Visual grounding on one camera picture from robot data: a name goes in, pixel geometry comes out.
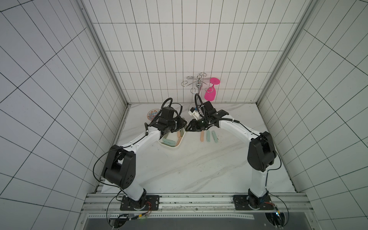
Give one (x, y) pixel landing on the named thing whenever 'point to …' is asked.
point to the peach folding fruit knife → (202, 134)
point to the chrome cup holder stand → (198, 81)
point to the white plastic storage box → (172, 136)
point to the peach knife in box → (178, 135)
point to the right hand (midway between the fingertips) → (188, 125)
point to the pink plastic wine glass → (210, 93)
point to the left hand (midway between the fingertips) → (185, 125)
